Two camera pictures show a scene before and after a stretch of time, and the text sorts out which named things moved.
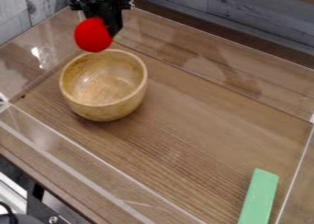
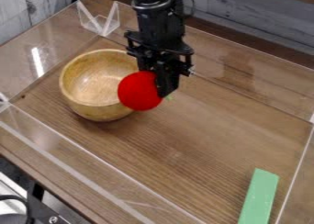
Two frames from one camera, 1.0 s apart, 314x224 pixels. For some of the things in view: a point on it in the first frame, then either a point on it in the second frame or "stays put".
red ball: (93, 35) to (138, 91)
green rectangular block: (260, 199) stays put
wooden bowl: (102, 84) stays put
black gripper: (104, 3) to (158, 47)
